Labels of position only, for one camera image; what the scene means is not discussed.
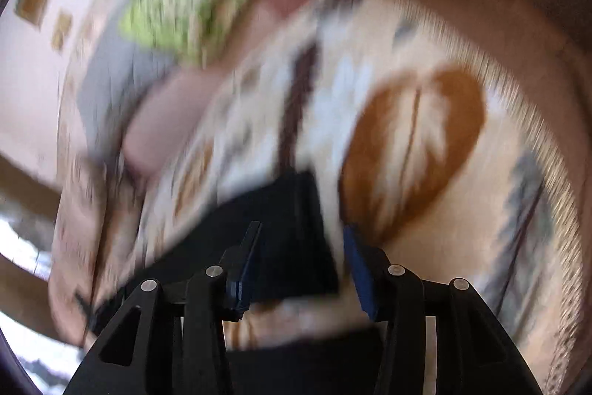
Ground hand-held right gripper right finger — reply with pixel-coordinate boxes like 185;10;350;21
343;225;545;395

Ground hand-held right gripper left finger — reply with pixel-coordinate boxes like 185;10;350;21
62;220;263;395

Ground black pants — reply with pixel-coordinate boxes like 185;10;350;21
78;170;386;395

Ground leaf printed blanket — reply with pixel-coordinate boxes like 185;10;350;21
48;0;584;395

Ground beige striped pillow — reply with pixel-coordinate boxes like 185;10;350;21
47;153;145;346

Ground grey pillow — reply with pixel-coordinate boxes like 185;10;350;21
75;24;182;162

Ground brown wooden furniture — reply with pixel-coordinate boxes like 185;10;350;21
0;152;93;347

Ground small framed wall picture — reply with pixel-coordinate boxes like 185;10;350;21
50;10;74;52

